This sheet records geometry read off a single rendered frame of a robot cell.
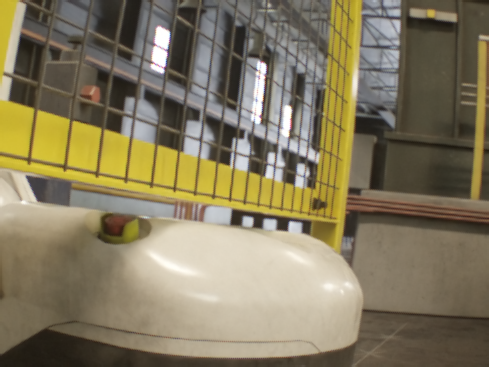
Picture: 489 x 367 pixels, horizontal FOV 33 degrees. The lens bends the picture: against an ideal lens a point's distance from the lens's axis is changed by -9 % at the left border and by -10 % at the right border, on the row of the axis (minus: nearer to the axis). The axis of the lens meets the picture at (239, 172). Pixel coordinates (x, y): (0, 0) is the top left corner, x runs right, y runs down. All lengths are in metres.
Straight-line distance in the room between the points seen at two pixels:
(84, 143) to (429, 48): 4.38
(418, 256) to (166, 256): 3.38
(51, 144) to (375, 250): 3.55
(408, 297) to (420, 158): 1.04
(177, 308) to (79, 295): 0.10
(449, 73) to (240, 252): 4.21
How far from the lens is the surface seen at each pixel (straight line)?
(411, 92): 5.00
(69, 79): 1.86
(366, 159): 6.83
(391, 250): 4.16
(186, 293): 0.79
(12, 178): 1.26
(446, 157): 4.89
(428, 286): 4.14
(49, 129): 0.68
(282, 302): 0.85
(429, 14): 5.02
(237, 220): 4.33
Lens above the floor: 0.37
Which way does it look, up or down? 3 degrees up
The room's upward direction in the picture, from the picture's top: 7 degrees clockwise
